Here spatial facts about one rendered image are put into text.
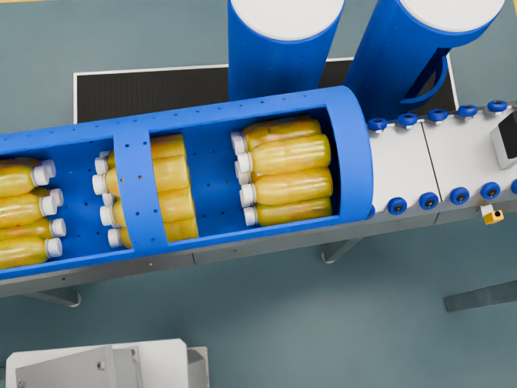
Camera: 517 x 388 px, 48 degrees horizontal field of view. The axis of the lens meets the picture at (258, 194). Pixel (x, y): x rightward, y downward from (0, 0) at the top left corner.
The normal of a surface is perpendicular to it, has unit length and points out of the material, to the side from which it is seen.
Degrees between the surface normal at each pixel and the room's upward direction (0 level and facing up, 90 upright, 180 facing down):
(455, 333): 0
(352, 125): 4
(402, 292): 0
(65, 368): 45
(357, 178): 38
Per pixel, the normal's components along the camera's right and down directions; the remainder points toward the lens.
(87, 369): -0.66, -0.06
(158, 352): 0.04, -0.25
